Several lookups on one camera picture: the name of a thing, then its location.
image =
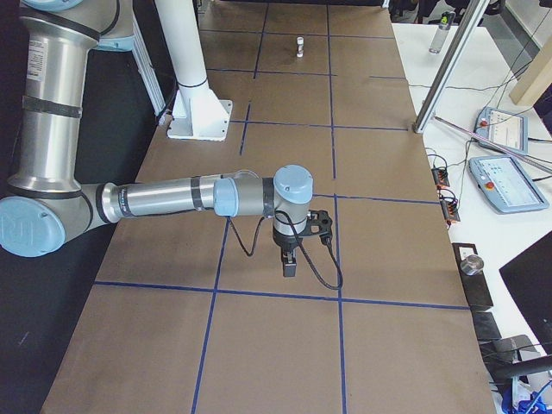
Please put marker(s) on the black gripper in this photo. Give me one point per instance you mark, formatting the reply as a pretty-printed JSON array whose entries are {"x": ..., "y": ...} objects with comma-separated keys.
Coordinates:
[{"x": 283, "y": 240}]

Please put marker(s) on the white PPR pipe valve piece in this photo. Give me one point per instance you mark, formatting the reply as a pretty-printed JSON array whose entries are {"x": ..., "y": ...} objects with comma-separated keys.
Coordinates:
[{"x": 300, "y": 47}]

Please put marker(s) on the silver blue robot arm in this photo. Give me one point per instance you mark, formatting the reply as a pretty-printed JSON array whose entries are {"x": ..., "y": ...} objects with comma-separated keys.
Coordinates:
[{"x": 47, "y": 207}]

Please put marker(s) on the orange black connector board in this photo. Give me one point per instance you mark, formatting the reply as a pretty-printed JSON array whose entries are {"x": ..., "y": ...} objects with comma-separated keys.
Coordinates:
[{"x": 441, "y": 177}]

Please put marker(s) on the metal weight cylinder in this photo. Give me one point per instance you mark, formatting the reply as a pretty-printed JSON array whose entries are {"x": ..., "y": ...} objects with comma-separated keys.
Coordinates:
[{"x": 472, "y": 265}]

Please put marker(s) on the black flat block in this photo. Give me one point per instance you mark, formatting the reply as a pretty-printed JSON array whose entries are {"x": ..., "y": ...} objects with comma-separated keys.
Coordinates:
[{"x": 475, "y": 287}]

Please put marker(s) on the near teach pendant tablet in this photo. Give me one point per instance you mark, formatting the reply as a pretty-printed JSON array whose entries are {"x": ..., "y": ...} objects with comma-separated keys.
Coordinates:
[{"x": 505, "y": 185}]

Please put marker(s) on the teach pendant tablet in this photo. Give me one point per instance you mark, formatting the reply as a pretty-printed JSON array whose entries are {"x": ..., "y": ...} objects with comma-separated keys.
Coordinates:
[
  {"x": 505, "y": 185},
  {"x": 503, "y": 128}
]

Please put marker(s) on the black monitor corner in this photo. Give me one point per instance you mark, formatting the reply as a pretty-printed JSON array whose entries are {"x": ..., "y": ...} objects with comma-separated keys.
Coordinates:
[{"x": 527, "y": 278}]

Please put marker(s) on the far teach pendant tablet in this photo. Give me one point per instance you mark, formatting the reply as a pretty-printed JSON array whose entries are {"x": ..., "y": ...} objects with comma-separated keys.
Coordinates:
[{"x": 503, "y": 128}]

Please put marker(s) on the clear water bottle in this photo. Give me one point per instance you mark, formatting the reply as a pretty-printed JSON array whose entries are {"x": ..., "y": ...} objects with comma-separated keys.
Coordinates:
[{"x": 442, "y": 31}]

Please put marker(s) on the wooden plank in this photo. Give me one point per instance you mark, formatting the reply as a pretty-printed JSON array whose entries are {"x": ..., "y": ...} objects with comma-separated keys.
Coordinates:
[{"x": 535, "y": 80}]

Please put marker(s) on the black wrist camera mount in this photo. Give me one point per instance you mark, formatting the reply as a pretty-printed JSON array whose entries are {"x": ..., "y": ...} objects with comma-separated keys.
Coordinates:
[{"x": 318, "y": 223}]

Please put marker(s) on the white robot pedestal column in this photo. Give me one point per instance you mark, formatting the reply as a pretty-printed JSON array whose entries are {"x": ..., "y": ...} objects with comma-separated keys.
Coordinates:
[{"x": 197, "y": 114}]

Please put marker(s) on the aluminium frame post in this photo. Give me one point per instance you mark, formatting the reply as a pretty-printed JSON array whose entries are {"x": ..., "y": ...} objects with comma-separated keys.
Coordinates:
[{"x": 469, "y": 23}]

